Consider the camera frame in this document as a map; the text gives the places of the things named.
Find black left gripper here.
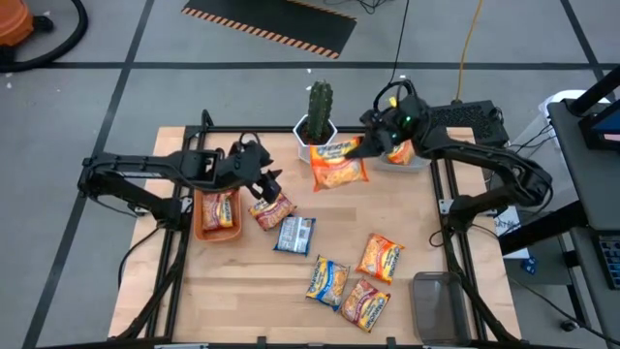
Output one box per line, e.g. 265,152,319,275
212,139,285,205

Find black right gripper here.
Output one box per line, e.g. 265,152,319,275
345,92,433,161

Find red beef ramen pack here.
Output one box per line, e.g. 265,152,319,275
201,191,237,232
338,275,391,333
247,192,297,233

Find orange chicken ramen pack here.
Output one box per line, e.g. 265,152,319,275
308,135,370,193
356,232,407,286
386,139,418,167

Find blue soy sauce ramen pack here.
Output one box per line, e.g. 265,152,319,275
272,215,317,257
304,254,351,312

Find light grey plastic bin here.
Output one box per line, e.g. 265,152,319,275
373,126,433,174

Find white hexagonal plant pot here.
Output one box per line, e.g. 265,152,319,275
292,113,339,166

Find green cactus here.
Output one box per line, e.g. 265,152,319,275
306,79,335,143

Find orange plastic bin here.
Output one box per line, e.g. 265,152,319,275
192,188,244,243

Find black hazard-striped floor mat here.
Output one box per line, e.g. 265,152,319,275
181,0,358,61

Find white paper sheet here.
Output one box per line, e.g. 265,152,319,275
493,206,532,261

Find dark grey plastic bin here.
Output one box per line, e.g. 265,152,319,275
410,270,469,346

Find white translucent container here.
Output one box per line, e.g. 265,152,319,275
503,89,611,210

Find black monitor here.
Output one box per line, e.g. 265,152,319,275
578,110,620,151

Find grey desk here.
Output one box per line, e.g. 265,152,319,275
498,65,620,349

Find black keyboard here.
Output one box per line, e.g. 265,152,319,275
598,234,620,291

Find orange shop vacuum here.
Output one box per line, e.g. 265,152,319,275
0,0,55,67

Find black aluminium table frame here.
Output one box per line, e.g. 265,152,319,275
108,109,522,349

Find black hanging cable with coil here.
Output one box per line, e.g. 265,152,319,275
371,0,414,115

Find yellow hanging cable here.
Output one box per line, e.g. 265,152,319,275
454,0,485,104

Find tangled black floor cables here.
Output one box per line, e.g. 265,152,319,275
323,0,388,15

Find black floor cable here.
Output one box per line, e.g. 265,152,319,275
117,225,164,292

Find black vacuum hose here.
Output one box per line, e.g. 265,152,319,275
0,0,90,74

